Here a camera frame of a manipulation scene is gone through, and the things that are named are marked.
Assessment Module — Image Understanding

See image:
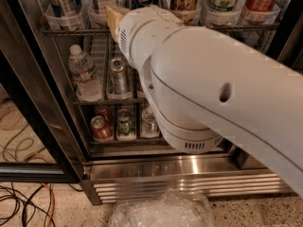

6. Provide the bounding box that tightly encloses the white label bottle top shelf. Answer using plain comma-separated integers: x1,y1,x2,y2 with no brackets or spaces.
89,0,116,26

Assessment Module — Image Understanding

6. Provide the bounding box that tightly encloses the clear water bottle bottom shelf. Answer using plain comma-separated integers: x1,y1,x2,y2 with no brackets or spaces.
141,106,159,138

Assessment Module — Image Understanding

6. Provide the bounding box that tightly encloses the black cable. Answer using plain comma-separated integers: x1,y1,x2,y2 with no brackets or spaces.
0,183,55,227

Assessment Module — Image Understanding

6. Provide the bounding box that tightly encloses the red can front bottom shelf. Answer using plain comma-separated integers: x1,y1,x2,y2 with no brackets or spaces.
91,115,112,141

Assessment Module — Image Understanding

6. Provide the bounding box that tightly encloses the clear water bottle middle shelf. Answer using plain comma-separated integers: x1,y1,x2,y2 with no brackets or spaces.
68,44,102,102

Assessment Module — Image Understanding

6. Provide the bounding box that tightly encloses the clear plastic bag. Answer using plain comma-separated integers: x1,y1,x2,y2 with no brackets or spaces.
108,189,215,227

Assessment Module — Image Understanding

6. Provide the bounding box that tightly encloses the red can rear bottom shelf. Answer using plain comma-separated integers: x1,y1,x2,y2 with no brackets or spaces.
94,105,110,122

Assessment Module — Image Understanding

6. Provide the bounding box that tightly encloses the red can middle shelf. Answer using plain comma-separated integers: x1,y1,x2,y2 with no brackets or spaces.
137,75,144,93

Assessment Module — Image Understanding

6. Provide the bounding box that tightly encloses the stainless steel fridge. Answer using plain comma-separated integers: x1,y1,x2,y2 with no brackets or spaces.
1,0,296,205

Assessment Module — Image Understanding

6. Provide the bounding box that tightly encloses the left glass fridge door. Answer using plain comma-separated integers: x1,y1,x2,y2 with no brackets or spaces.
0,44,82,183

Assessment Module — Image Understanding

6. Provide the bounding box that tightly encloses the green can bottom shelf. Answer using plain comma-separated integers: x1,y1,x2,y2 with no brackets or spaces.
117,109,134,136

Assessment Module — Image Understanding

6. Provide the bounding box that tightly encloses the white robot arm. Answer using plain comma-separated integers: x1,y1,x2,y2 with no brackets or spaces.
106,6,303,196

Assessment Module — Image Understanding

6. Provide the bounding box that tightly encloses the silver can middle shelf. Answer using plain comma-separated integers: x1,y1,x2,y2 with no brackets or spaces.
109,58,129,95

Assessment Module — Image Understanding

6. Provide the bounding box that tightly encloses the clear water bottle shelf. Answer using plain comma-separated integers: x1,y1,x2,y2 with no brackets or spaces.
68,44,102,102
141,106,159,138

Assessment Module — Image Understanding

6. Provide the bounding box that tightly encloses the orange cable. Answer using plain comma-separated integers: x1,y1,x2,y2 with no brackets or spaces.
40,183,57,227

